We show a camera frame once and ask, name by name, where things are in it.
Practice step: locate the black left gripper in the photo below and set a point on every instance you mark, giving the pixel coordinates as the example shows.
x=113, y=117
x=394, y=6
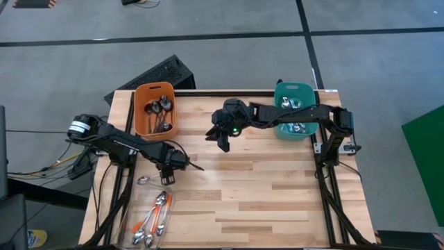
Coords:
x=176, y=159

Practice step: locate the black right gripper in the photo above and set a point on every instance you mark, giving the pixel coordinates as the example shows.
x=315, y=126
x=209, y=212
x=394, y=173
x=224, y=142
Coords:
x=230, y=114

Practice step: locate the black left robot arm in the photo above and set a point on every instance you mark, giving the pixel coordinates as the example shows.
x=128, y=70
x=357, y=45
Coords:
x=118, y=140

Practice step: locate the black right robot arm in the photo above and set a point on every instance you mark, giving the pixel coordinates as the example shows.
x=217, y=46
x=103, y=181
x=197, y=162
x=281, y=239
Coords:
x=295, y=114

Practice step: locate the clear plastic bin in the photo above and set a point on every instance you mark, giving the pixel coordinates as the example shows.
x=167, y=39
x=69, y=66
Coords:
x=166, y=239

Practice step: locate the orange plastic bin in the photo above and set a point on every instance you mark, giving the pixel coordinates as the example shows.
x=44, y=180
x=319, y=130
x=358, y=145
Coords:
x=138, y=118

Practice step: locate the black perforated metal case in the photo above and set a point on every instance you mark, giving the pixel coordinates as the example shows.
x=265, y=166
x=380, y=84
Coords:
x=163, y=74

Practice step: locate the black power adapter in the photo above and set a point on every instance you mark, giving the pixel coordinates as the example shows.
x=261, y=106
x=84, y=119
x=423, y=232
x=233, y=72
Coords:
x=81, y=168

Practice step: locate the teal plastic bin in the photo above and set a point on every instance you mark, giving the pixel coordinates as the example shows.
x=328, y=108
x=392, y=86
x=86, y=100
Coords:
x=305, y=91

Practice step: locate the black floor beam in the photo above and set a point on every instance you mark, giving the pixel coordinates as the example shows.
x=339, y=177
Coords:
x=45, y=194

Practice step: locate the yellow blue floor object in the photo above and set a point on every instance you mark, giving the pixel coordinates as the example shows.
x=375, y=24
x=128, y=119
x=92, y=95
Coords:
x=36, y=239

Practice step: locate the dark panel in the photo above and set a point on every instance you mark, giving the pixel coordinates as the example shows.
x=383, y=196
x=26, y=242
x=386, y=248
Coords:
x=2, y=152

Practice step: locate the green floor mat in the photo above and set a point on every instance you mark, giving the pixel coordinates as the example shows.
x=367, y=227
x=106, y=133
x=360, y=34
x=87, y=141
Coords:
x=426, y=156

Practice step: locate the black yellow striped box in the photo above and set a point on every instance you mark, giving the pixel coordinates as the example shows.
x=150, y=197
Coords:
x=409, y=241

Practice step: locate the black orange striped ramp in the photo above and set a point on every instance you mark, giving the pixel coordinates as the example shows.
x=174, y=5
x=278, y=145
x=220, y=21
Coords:
x=31, y=4

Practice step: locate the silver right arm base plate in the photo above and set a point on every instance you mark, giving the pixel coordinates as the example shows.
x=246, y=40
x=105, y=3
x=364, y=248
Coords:
x=347, y=148

